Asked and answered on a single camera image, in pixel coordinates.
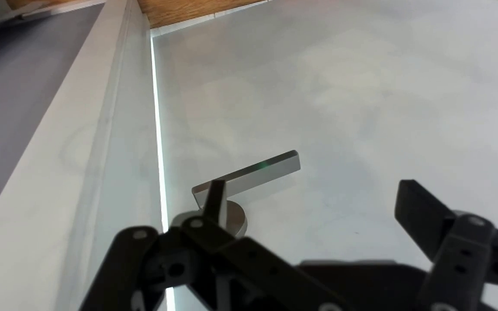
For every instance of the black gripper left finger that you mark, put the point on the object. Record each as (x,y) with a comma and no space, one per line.
(215,269)

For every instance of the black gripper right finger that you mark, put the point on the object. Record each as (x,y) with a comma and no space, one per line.
(467,252)

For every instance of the white door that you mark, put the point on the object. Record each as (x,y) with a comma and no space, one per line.
(346,103)

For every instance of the white door frame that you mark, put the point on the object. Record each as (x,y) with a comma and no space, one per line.
(59,173)

